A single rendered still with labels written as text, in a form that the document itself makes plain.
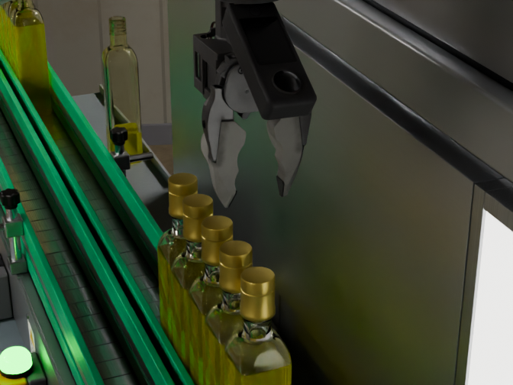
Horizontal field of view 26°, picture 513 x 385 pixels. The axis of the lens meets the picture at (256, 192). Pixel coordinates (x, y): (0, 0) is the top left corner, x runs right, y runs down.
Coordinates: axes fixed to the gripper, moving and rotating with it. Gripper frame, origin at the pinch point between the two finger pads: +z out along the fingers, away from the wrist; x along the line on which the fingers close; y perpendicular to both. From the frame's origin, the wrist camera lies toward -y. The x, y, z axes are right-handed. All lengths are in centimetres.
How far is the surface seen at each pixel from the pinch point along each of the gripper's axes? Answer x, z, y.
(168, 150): -84, 125, 276
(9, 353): 18, 40, 42
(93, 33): -62, 81, 290
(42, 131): 1, 29, 89
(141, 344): 5.5, 29.7, 22.3
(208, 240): 0.9, 10.5, 10.9
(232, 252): 0.6, 9.0, 5.1
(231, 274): 0.9, 11.2, 4.6
